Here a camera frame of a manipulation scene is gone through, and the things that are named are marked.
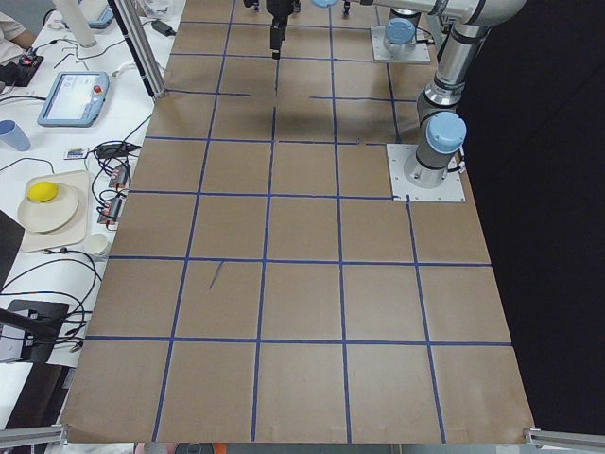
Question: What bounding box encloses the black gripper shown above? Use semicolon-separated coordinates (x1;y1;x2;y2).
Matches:
266;0;294;60

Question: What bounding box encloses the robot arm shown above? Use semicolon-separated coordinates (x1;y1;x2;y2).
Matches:
375;1;526;189
382;17;427;58

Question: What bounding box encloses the black power adapter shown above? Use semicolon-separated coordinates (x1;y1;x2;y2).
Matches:
151;19;177;37

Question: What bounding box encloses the blue teach pendant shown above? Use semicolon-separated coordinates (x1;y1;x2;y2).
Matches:
37;71;110;128

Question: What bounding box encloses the white paper cup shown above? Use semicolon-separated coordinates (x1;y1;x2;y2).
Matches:
84;234;112;261

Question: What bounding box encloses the yellow lemon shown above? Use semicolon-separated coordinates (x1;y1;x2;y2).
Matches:
26;181;59;203

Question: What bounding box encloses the beige tray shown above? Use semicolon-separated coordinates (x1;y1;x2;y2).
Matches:
17;170;90;253

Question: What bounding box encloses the blue plastic cup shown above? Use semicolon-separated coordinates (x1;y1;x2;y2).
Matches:
0;120;31;151

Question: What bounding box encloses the beige plate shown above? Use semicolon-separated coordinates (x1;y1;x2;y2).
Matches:
17;184;79;233

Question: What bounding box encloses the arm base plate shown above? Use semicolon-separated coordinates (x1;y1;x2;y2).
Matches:
387;144;466;202
371;18;430;64

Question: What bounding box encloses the aluminium frame post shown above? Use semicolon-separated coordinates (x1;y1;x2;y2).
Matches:
108;0;165;98

